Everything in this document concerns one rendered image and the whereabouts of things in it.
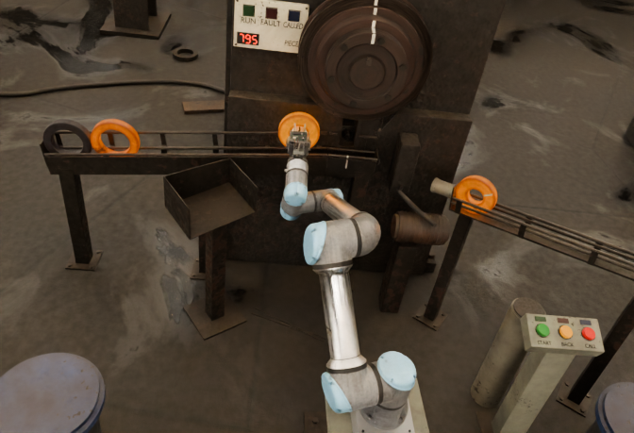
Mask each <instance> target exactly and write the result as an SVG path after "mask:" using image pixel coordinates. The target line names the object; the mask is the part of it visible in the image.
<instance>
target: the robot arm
mask: <svg viewBox="0 0 634 433"><path fill-rule="evenodd" d="M298 130H300V131H298ZM310 146H311V140H310V139H309V136H308V132H307V130H306V124H304V127H303V126H296V124H295V123H294V128H293V129H292V131H290V136H289V137H288V138H287V139H286V149H288V152H287V153H288V154H289V155H290V156H291V157H290V158H289V159H288V164H287V169H285V171H284V172H286V181H285V189H284V192H283V197H282V201H281V204H280V213H281V215H282V217H283V218H285V219H286V220H289V221H293V220H296V219H297V218H298V217H299V216H300V215H301V214H302V213H310V212H316V211H323V212H324V213H326V214H327V215H328V216H329V217H330V218H332V219H333V221H326V222H325V221H321V222H320V223H315V224H311V225H309V226H308V227H307V229H306V232H305V236H304V256H305V260H306V262H307V264H309V265H312V268H313V271H314V272H315V273H317V274H318V275H319V277H320V284H321V291H322V297H323V305H324V312H325V325H326V332H327V338H328V345H329V352H330V360H329V362H328V363H327V364H326V370H327V372H325V373H323V374H322V386H323V390H324V393H325V398H326V400H327V402H328V404H329V405H330V407H331V408H332V409H333V410H334V411H335V412H336V413H345V412H352V411H354V410H358V409H359V411H360V413H361V415H362V417H363V419H364V420H365V421H366V422H367V423H368V424H369V425H371V426H373V427H374V428H377V429H380V430H393V429H396V428H397V427H399V426H400V425H401V424H402V423H403V422H404V421H405V419H406V417H407V415H408V410H409V405H408V397H409V394H410V391H411V389H412V388H413V386H414V384H415V379H416V369H415V367H414V365H413V363H412V361H411V360H410V359H409V358H408V357H406V356H404V355H403V354H401V353H398V352H394V351H390V352H386V353H384V354H383V355H381V356H380V357H379V359H378V361H375V362H371V363H367V361H366V358H364V357H363V356H362V355H361V354H360V351H359V339H358V332H357V326H356V319H355V312H354V306H353V298H352V292H351V285H350V278H349V270H350V268H351V267H352V266H353V260H352V258H356V257H361V256H364V255H367V254H369V253H370V252H371V251H373V250H374V249H375V247H376V246H377V244H378V242H379V240H380V235H381V230H380V225H379V223H378V221H377V220H376V218H375V217H374V216H372V215H371V214H369V213H367V212H364V211H359V210H358V209H356V208H354V207H353V206H352V205H350V204H349V203H347V202H346V201H345V200H343V195H342V191H341V190H340V189H327V190H319V191H312V192H308V174H309V166H308V161H307V159H306V156H307V155H308V154H309V151H310Z"/></svg>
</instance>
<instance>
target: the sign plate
mask: <svg viewBox="0 0 634 433"><path fill-rule="evenodd" d="M243 6H253V7H254V16H245V15H243ZM267 8H276V19H271V18H266V10H267ZM290 10H293V11H300V12H299V22H296V21H289V13H290ZM308 17H309V5H308V4H300V3H292V2H284V1H276V0H235V14H234V43H233V46H239V47H247V48H256V49H264V50H273V51H282V52H291V53H298V44H299V39H300V36H301V32H302V30H303V27H304V25H305V23H306V21H307V20H308ZM240 34H243V35H244V38H243V35H240ZM245 35H250V36H251V39H250V36H246V38H245ZM253 35H255V36H256V37H255V36H253ZM252 36H253V39H254V40H256V41H257V43H256V41H253V39H252ZM242 39H243V41H242ZM247 39H249V40H250V42H249V40H247ZM247 42H249V43H247ZM253 43H256V44H253Z"/></svg>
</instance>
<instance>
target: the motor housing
mask: <svg viewBox="0 0 634 433"><path fill-rule="evenodd" d="M425 214H426V215H427V216H428V217H429V218H431V219H432V220H433V221H434V222H435V223H436V224H437V227H433V226H432V225H430V224H429V223H428V222H427V221H426V220H425V219H423V218H422V217H421V216H420V215H419V214H418V213H416V212H415V211H413V212H411V211H404V210H401V211H396V213H395V214H394V215H393V216H392V224H391V235H392V238H393V244H392V250H391V253H390V256H389V260H388V264H387V267H386V271H385V274H384V277H383V281H382V285H381V288H380V292H379V305H380V311H381V312H391V313H398V310H399V308H400V304H401V301H402V298H403V295H404V292H405V288H406V286H407V283H408V280H409V274H410V271H411V268H412V264H413V261H414V259H415V256H416V253H417V249H418V246H417V243H418V244H429V245H438V246H440V245H444V244H445V243H446V242H447V241H448V239H449V235H450V222H449V220H448V219H447V217H446V216H445V215H442V214H437V213H436V214H434V213H426V212H425Z"/></svg>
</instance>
